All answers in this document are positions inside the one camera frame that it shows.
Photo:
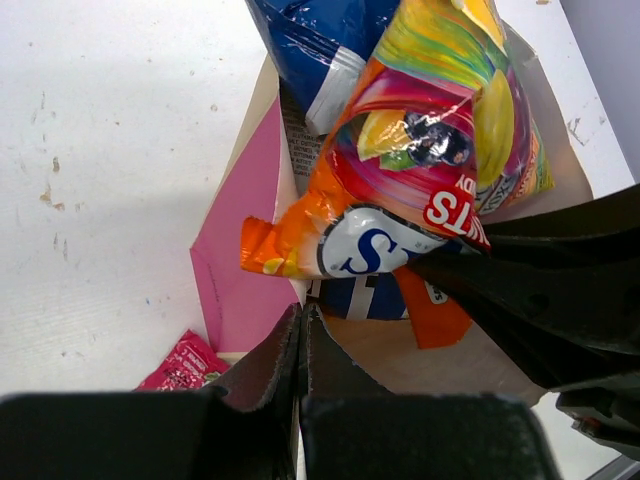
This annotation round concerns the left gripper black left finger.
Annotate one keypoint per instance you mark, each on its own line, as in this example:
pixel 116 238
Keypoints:
pixel 237 427

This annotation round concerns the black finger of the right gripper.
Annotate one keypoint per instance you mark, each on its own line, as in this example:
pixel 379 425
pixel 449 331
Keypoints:
pixel 611 221

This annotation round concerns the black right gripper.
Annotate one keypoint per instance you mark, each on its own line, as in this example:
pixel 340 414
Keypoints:
pixel 572 329

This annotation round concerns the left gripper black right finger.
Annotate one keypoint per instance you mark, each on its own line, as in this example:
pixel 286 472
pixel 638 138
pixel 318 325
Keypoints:
pixel 354 428

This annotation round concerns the small pink snack packet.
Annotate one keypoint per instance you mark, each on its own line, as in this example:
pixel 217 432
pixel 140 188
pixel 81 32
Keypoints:
pixel 191 364

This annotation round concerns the beige Cakes paper bag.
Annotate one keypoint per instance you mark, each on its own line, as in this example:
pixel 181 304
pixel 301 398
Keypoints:
pixel 241 308

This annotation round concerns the Fox's fruit candy bag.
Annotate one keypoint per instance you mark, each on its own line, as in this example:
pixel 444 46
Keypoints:
pixel 437 134

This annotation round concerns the blue chips bag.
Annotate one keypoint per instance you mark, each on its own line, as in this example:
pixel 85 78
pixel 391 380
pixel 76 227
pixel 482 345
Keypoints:
pixel 319 49

